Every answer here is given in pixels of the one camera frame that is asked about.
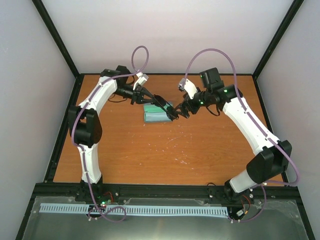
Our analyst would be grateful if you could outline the left black frame post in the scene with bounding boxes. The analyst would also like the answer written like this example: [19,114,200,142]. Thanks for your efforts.
[31,0,81,76]

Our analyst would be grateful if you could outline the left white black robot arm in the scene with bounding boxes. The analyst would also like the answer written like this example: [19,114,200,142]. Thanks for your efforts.
[67,65,153,202]

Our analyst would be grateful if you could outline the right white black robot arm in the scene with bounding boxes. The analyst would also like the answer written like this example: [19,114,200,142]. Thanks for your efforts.
[170,68,292,202]

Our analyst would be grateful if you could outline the light blue slotted cable duct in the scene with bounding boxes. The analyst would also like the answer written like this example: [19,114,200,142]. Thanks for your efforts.
[38,203,228,218]

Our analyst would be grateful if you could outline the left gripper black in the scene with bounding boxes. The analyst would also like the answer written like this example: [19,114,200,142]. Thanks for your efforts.
[113,83,156,105]

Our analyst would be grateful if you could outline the grey-green glasses case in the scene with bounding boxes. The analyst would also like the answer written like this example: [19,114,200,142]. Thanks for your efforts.
[143,103,171,123]

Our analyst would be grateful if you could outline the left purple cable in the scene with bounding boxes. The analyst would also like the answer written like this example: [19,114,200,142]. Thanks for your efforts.
[71,45,150,222]

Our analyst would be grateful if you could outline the clear acrylic cover plate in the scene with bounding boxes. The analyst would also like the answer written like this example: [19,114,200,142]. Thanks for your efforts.
[22,197,308,240]

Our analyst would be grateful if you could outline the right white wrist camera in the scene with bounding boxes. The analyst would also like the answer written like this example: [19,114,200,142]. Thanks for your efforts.
[178,78,198,100]

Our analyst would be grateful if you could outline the black aviator sunglasses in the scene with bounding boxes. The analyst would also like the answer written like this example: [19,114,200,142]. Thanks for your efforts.
[152,94,179,121]

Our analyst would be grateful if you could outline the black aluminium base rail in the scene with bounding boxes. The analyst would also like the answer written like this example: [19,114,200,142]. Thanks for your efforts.
[32,182,298,202]

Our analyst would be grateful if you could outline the black frame post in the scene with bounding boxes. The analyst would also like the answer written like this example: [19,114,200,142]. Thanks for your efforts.
[252,0,305,77]
[31,0,81,76]

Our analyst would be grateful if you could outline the right black frame post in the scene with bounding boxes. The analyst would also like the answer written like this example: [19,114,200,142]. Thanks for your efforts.
[252,0,305,77]

